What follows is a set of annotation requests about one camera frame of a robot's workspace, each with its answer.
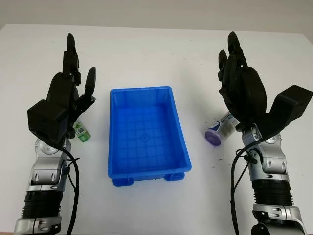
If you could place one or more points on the small green carton box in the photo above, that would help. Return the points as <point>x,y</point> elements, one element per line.
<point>83,133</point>

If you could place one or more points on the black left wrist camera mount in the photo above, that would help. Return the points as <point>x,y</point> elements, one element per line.
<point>46,117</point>

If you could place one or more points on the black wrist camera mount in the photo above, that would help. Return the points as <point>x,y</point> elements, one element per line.
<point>46,117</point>
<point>288,102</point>

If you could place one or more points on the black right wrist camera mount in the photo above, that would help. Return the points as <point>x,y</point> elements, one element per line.
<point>288,102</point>

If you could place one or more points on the blue plastic tray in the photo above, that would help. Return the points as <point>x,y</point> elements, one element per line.
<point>146,137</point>

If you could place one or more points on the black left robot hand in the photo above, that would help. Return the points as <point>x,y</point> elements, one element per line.
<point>61,85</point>

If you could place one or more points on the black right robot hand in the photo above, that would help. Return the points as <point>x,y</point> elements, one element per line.
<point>249,90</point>

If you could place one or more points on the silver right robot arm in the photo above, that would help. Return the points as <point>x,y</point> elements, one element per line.
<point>271,166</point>

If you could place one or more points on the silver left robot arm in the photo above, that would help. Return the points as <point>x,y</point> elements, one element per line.
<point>45,169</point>

